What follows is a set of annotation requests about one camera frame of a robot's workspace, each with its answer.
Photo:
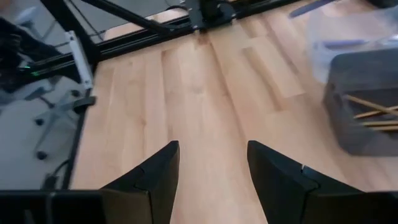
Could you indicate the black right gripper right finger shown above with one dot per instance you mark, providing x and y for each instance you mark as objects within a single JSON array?
[{"x": 295, "y": 199}]

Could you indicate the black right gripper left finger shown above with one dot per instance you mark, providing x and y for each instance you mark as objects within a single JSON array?
[{"x": 140, "y": 199}]

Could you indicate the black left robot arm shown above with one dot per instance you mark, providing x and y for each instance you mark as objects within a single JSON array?
[{"x": 214, "y": 14}]

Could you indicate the grey office chair base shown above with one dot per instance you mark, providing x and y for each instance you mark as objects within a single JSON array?
[{"x": 59, "y": 109}]

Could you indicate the dark grey plastic bin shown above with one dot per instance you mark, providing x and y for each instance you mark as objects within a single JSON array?
[{"x": 357, "y": 77}]

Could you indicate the clear plastic bin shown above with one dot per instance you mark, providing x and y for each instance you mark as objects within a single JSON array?
[{"x": 320, "y": 62}]

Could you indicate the black equipment with green lights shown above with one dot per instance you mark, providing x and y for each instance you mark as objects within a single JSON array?
[{"x": 18, "y": 46}]

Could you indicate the white bracket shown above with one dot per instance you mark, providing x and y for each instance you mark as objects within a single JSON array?
[{"x": 79, "y": 62}]

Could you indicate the black table frame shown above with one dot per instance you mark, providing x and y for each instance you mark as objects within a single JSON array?
[{"x": 140, "y": 42}]

